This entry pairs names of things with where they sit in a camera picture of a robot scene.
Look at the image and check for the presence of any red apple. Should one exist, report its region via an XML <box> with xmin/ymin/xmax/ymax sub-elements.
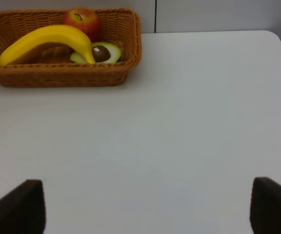
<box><xmin>62</xmin><ymin>8</ymin><xmax>103</xmax><ymax>42</ymax></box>

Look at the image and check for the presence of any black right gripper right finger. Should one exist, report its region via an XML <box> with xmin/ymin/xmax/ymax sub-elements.
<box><xmin>249</xmin><ymin>177</ymin><xmax>281</xmax><ymax>234</ymax></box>

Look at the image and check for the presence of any yellow banana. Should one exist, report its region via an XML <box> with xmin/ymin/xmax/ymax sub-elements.
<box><xmin>0</xmin><ymin>25</ymin><xmax>95</xmax><ymax>66</ymax></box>

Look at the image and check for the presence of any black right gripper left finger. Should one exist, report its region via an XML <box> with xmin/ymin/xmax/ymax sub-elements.
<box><xmin>0</xmin><ymin>179</ymin><xmax>46</xmax><ymax>234</ymax></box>

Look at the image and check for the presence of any orange wicker basket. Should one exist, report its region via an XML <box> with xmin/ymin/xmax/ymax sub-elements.
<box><xmin>0</xmin><ymin>8</ymin><xmax>142</xmax><ymax>88</ymax></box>

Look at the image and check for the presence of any halved avocado with pit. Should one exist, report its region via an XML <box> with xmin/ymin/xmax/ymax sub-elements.
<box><xmin>70</xmin><ymin>42</ymin><xmax>122</xmax><ymax>64</ymax></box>

